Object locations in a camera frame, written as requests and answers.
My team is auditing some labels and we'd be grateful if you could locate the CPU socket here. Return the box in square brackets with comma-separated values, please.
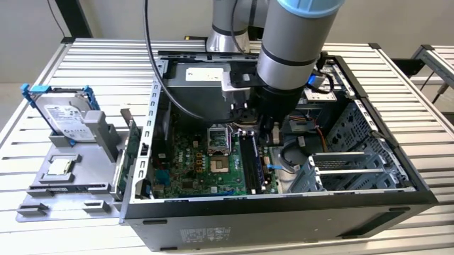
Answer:
[210, 156, 232, 173]

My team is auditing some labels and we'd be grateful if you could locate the green graphics card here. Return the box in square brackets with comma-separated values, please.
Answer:
[111, 107, 143, 202]

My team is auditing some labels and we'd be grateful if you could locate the grey parts rack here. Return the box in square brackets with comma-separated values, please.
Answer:
[16, 110, 123, 223]

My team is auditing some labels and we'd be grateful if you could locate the grey perforated disk bay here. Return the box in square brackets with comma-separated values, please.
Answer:
[288, 151, 414, 193]

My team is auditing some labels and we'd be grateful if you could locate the aluminium slat side table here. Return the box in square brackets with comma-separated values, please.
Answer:
[411, 44, 454, 88]

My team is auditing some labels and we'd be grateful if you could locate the black looped cable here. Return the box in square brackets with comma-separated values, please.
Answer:
[279, 144, 302, 175]

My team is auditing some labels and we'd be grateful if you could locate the blue expansion slot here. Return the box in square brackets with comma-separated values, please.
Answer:
[179, 190, 235, 199]

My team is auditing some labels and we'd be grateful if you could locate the black frame post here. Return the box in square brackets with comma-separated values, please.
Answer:
[48, 0, 93, 45]

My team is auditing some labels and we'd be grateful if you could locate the silver CPU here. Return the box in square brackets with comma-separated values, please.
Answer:
[48, 158, 75, 175]

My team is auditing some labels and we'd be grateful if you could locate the dark RAM stick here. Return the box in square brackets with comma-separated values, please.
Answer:
[29, 185, 107, 193]
[252, 134, 267, 188]

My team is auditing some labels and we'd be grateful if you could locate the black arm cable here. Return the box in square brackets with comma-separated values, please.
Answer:
[143, 0, 228, 124]

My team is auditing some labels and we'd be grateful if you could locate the green motherboard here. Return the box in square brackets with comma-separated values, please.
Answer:
[152, 129, 280, 199]

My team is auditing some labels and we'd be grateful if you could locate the round internal speaker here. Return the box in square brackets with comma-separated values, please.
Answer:
[235, 111, 260, 125]

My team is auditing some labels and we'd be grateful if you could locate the orange wire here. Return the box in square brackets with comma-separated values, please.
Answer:
[316, 126, 327, 154]

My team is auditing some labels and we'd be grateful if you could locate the black PC case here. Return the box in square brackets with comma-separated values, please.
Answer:
[119, 50, 439, 252]

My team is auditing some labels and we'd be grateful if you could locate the silver metal drive cage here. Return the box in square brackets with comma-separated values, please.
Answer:
[283, 63, 355, 133]

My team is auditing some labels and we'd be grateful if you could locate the grey power supply unit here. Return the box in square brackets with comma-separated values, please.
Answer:
[164, 62, 248, 123]

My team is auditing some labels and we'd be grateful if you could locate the metal socket cover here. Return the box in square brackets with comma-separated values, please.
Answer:
[207, 126, 231, 156]

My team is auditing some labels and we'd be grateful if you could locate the hard disk in blue carrier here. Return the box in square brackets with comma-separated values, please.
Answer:
[20, 82, 104, 147]

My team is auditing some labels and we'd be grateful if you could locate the hanging black cable with plug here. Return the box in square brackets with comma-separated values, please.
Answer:
[422, 71, 449, 105]

